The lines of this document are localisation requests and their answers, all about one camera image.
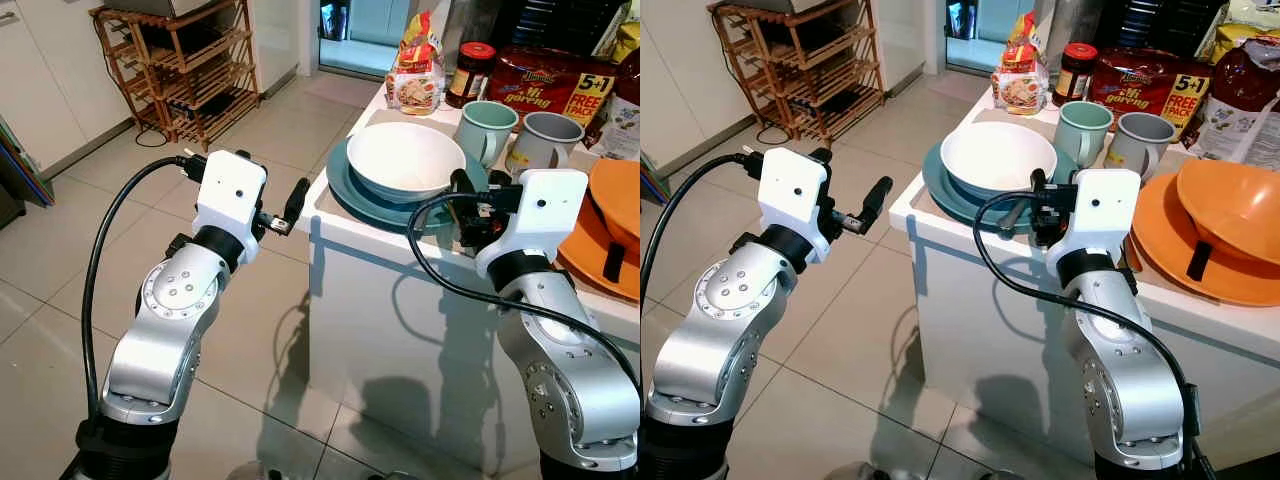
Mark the light green mug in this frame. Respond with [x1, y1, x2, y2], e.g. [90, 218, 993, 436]
[454, 100, 520, 169]
[1052, 100, 1115, 169]

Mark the colourful flat stack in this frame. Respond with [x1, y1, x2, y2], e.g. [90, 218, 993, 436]
[640, 148, 673, 207]
[0, 113, 57, 213]

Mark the teal plate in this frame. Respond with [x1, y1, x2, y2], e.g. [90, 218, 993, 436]
[325, 134, 492, 237]
[921, 138, 1081, 237]

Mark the white cabinet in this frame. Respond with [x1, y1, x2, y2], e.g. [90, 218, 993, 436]
[0, 0, 137, 179]

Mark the steel cylinder container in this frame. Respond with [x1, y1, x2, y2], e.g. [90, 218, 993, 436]
[1034, 0, 1107, 53]
[444, 0, 513, 53]

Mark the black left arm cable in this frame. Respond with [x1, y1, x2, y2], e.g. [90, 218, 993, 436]
[81, 150, 207, 421]
[640, 148, 767, 306]

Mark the glass door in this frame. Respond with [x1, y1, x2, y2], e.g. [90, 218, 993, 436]
[318, 0, 413, 79]
[943, 0, 1037, 73]

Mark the orange bowl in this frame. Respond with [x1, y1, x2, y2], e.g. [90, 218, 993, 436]
[587, 156, 641, 242]
[1175, 156, 1280, 267]

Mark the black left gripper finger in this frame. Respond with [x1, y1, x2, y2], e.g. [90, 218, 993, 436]
[283, 177, 312, 224]
[861, 176, 894, 224]

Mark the red bottle with white label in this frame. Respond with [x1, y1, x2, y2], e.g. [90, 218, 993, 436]
[1193, 38, 1280, 168]
[598, 44, 641, 163]

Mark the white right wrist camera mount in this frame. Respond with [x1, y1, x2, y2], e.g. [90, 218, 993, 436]
[476, 168, 590, 282]
[1045, 168, 1142, 267]

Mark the white kitchen island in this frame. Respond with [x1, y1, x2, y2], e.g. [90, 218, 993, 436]
[300, 78, 641, 473]
[888, 85, 1280, 473]

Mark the dark jar with red lid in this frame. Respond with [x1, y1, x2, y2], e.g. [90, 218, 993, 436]
[445, 41, 498, 110]
[1051, 41, 1100, 109]

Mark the black kitchen appliance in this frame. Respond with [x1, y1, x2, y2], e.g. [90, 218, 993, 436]
[1094, 0, 1233, 58]
[498, 0, 633, 59]

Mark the grey mug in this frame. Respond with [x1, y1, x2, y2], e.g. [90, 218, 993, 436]
[504, 111, 587, 180]
[1102, 111, 1178, 182]

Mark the wooden shelf rack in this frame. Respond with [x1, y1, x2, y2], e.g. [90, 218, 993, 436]
[89, 0, 262, 153]
[707, 0, 887, 148]

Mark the white bowl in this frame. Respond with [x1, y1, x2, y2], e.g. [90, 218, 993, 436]
[346, 121, 468, 205]
[940, 121, 1060, 205]

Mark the yellow red noodle packet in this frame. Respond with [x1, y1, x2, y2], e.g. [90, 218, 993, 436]
[991, 9, 1052, 117]
[385, 9, 448, 117]

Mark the yellow food package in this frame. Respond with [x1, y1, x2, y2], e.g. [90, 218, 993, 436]
[611, 18, 641, 63]
[1208, 15, 1280, 63]

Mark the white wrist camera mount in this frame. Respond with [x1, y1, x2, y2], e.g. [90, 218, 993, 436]
[756, 148, 834, 240]
[1045, 168, 1142, 267]
[476, 168, 590, 282]
[192, 150, 269, 242]

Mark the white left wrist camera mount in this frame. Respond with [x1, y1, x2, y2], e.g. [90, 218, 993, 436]
[192, 150, 269, 242]
[756, 148, 834, 240]

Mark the orange plate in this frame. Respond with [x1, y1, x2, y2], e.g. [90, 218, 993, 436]
[1129, 171, 1280, 309]
[554, 190, 641, 305]

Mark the red noodle multipack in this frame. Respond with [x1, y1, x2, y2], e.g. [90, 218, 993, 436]
[1087, 46, 1214, 152]
[484, 44, 619, 147]

